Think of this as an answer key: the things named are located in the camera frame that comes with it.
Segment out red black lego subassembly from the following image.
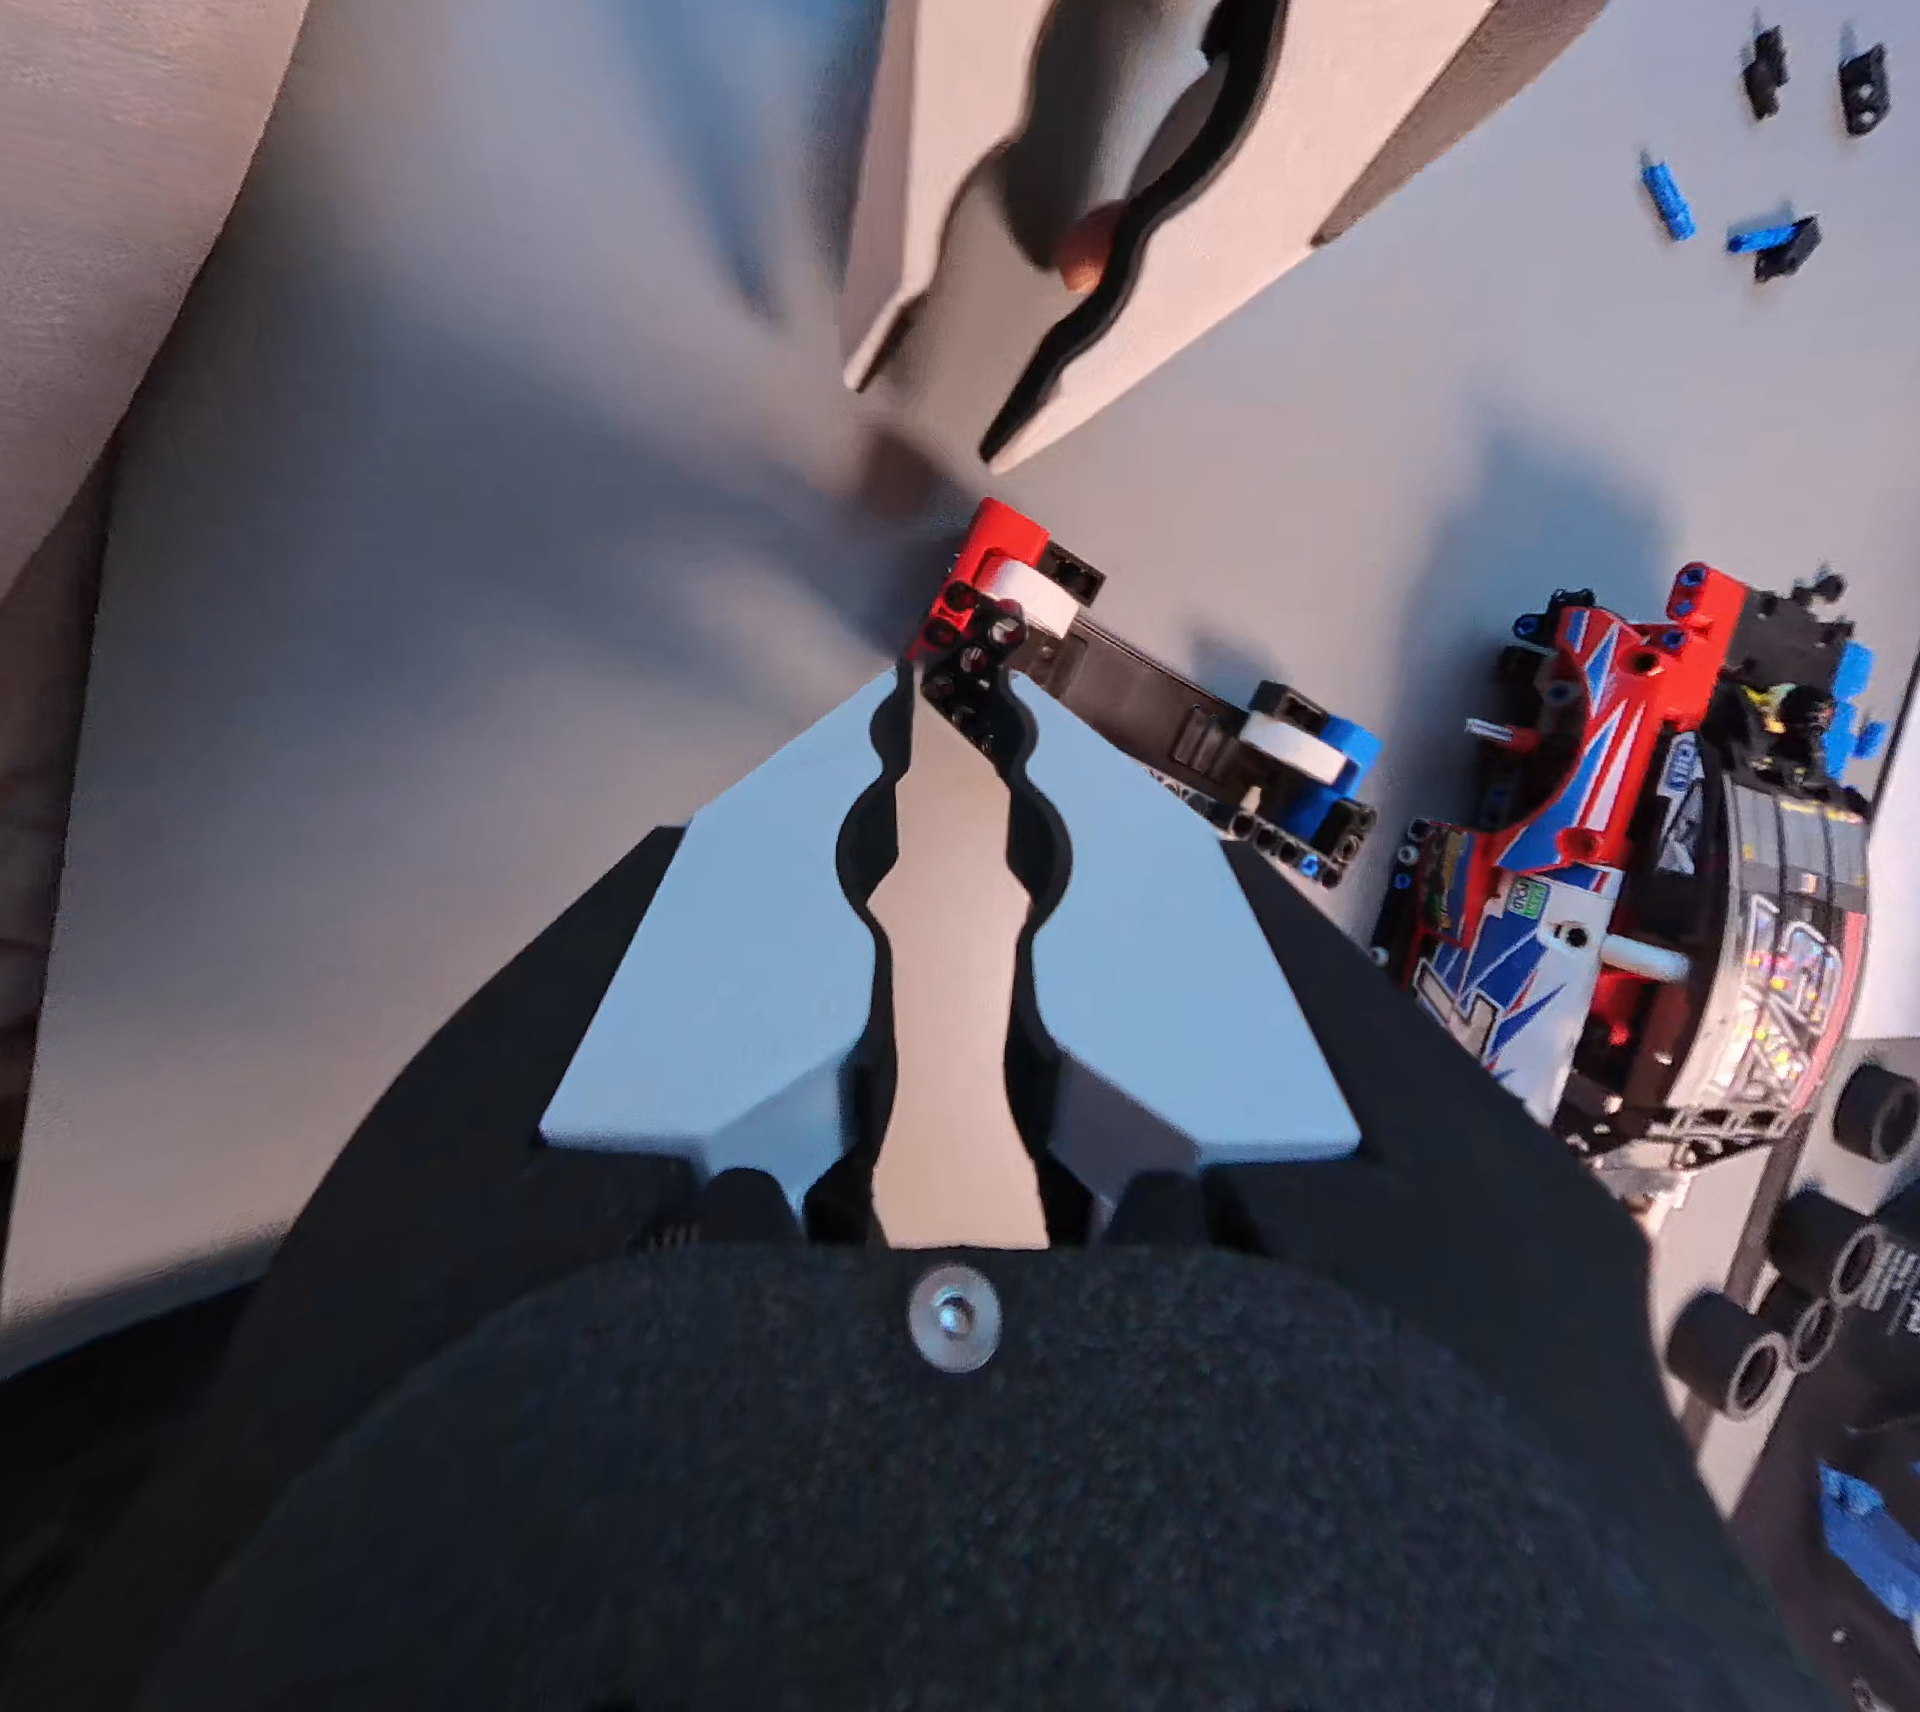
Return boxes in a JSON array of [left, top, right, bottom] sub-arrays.
[[900, 497, 1382, 892]]

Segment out red white blue lego car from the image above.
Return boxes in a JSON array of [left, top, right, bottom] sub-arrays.
[[1368, 561, 1890, 1182]]

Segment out beige sweatshirt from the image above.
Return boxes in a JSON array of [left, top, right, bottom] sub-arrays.
[[0, 0, 370, 1145]]

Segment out person's left hand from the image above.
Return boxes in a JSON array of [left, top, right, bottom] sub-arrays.
[[1051, 200, 1131, 297]]

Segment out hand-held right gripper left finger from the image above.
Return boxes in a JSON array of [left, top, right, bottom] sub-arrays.
[[537, 663, 920, 1251]]

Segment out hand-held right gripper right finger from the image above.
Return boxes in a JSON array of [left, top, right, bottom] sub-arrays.
[[982, 668, 1368, 1251]]

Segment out black lego tyre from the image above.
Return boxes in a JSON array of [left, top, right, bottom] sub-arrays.
[[1832, 1058, 1920, 1166], [1664, 1289, 1795, 1422], [1767, 1186, 1897, 1310]]

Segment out black connector with blue pin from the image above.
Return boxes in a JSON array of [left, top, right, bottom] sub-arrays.
[[1724, 213, 1824, 284]]

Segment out blue lego piece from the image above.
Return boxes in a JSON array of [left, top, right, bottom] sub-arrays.
[[1815, 1457, 1920, 1616]]

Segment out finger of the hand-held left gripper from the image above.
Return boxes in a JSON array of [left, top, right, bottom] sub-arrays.
[[836, 0, 1249, 398], [978, 0, 1764, 473]]

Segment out parts at table edge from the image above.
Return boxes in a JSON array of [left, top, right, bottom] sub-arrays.
[[1687, 654, 1920, 1712]]

